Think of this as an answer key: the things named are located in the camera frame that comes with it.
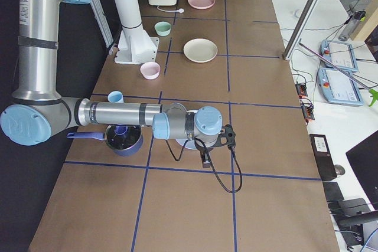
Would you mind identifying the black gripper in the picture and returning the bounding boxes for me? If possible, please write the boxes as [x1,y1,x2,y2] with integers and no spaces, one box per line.
[200,124,236,169]

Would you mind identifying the pink plate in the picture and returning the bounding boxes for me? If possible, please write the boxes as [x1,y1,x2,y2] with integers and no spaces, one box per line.
[187,0,216,10]

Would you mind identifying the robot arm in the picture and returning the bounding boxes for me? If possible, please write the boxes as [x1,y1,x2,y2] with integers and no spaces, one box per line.
[1,0,108,173]

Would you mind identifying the dark blue saucepan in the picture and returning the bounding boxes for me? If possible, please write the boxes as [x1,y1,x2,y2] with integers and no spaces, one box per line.
[66,125,144,156]

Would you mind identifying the pink bowl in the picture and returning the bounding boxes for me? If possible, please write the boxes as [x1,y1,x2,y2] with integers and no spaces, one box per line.
[140,62,161,80]

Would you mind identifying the cream plate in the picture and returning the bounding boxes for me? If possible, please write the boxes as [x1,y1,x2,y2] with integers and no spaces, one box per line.
[183,38,218,63]

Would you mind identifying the light blue cup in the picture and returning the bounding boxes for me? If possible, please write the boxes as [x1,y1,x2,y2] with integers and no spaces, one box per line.
[107,91,123,103]

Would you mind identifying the orange connector block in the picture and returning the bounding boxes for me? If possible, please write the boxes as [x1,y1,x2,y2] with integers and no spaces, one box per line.
[299,97,315,123]

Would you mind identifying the black box with label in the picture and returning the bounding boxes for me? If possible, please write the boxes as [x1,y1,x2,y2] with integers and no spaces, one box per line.
[309,134,337,182]

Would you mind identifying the green bowl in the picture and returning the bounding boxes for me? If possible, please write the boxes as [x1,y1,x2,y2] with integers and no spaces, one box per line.
[154,21,171,37]

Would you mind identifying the near teach pendant tablet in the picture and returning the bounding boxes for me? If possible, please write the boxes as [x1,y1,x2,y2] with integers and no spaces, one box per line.
[317,67,364,106]

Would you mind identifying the teach pendant tablet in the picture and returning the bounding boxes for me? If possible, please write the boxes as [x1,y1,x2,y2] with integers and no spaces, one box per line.
[317,67,364,106]
[320,40,359,73]

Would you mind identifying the far teach pendant tablet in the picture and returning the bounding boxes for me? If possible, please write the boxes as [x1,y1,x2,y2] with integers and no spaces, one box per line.
[320,40,359,73]

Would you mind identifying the grabber reaching stick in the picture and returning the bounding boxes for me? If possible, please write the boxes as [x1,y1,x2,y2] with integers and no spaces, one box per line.
[299,42,377,107]

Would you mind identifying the water bottle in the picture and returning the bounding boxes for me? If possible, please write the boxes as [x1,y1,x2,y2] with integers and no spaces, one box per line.
[338,11,366,41]

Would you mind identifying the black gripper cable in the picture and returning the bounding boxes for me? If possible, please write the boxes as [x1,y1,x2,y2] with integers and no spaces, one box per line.
[165,138,243,193]

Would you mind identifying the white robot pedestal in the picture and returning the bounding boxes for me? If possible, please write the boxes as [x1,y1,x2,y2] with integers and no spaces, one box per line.
[115,0,159,64]

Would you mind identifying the toaster plug and cord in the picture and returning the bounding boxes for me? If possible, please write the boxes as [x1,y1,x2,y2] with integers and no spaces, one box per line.
[156,5,185,14]

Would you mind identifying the aluminium frame post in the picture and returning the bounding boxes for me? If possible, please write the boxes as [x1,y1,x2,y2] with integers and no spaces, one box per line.
[282,0,319,61]

